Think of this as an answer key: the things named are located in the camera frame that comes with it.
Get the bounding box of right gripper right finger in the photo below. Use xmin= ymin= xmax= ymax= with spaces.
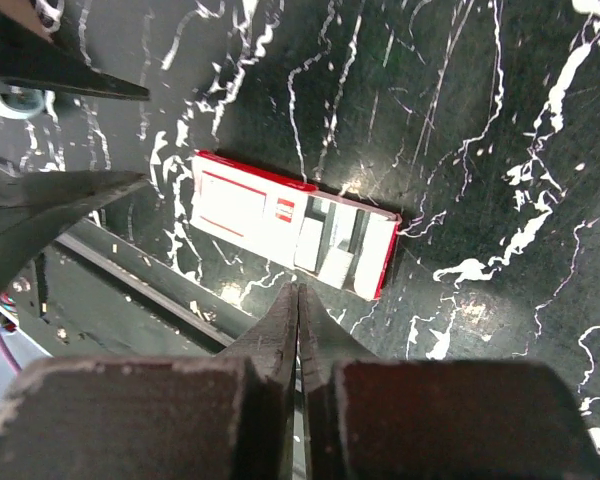
xmin=298 ymin=286 xmax=600 ymax=479

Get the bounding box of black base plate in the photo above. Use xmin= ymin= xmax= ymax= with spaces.
xmin=0 ymin=220 xmax=253 ymax=358

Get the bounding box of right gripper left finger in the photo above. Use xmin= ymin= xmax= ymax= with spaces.
xmin=0 ymin=284 xmax=298 ymax=479

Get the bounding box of light blue stapler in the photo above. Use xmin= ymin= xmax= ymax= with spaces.
xmin=0 ymin=81 xmax=45 ymax=120

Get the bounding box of red white staple box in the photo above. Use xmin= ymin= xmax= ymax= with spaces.
xmin=191 ymin=151 xmax=402 ymax=301

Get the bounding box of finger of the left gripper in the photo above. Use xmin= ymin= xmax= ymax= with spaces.
xmin=0 ymin=171 xmax=147 ymax=294
xmin=0 ymin=1 xmax=150 ymax=101

